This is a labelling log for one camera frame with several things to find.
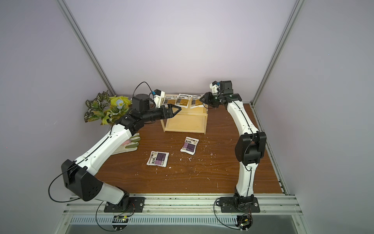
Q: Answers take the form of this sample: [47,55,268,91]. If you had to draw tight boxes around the yellow coffee bag small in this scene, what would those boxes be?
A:
[190,94,205,109]

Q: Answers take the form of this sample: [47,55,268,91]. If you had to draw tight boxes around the purple coffee bag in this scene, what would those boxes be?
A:
[180,137,199,155]
[147,151,169,167]

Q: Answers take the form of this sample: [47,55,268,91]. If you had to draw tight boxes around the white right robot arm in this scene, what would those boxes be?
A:
[208,81,267,208]

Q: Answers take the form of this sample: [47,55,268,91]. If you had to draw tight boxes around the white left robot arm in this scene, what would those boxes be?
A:
[61,90,183,211]

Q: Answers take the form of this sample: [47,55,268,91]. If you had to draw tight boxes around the light wooden two-tier shelf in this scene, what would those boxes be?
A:
[161,100,208,134]

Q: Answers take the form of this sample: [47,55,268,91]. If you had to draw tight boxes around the purple coffee bag flat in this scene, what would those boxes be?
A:
[147,151,169,167]

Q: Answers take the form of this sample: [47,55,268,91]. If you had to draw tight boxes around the green artificial plant in vase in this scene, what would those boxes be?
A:
[84,91,132,125]

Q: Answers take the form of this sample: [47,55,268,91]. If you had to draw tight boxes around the left circuit board connector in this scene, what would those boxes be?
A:
[112,215,130,232]

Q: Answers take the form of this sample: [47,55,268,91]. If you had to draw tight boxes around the circuit board connector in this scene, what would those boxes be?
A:
[236,213,253,232]
[112,215,130,232]

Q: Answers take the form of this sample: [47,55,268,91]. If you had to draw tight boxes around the right circuit board connector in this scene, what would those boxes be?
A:
[236,213,253,232]

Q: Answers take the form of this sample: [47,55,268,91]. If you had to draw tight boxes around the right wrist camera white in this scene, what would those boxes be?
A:
[209,81,220,95]

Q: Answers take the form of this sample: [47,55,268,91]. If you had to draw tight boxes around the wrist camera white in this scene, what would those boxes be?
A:
[209,81,220,95]
[153,89,165,108]

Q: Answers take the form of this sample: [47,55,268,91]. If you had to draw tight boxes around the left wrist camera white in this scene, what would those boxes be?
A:
[153,89,165,108]

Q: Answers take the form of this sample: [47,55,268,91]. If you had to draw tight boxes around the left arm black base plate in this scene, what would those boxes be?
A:
[104,197,146,213]

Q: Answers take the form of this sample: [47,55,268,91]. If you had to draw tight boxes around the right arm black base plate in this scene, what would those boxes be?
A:
[216,197,261,213]

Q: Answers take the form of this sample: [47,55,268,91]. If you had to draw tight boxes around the aluminium frame corner post right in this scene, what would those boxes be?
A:
[251,0,305,107]

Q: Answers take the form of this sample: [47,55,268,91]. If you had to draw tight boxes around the aluminium frame corner post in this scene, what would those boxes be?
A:
[251,0,305,107]
[56,0,116,95]

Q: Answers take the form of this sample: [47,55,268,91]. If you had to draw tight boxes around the aluminium frame corner post left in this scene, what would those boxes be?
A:
[56,0,116,95]

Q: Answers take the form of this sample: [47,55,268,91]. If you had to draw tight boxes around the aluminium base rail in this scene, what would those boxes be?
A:
[55,194,310,234]

